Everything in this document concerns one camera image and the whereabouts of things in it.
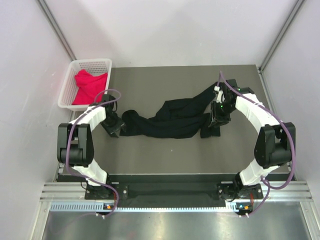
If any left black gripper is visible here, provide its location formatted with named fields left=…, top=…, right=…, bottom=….
left=100, top=111, right=126, bottom=138

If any crumpled red t-shirt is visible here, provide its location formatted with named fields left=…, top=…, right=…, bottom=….
left=72, top=69, right=108, bottom=105

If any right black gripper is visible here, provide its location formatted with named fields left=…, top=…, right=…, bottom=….
left=208, top=100, right=236, bottom=128

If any aluminium frame rail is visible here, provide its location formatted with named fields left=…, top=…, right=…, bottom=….
left=40, top=181, right=313, bottom=202

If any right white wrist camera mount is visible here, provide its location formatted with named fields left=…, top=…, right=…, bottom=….
left=214, top=86, right=225, bottom=104

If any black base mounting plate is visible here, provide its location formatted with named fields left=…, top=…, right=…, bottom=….
left=109, top=174, right=264, bottom=208

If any black t-shirt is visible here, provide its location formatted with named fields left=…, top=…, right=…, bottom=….
left=120, top=84, right=221, bottom=139

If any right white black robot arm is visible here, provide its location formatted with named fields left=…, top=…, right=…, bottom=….
left=208, top=79, right=296, bottom=201

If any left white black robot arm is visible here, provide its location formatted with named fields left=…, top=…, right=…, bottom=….
left=57, top=93, right=126, bottom=199

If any white perforated plastic basket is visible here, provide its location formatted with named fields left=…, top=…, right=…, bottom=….
left=57, top=58, right=112, bottom=112

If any grey slotted cable duct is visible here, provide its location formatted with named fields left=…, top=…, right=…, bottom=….
left=49, top=202, right=239, bottom=213

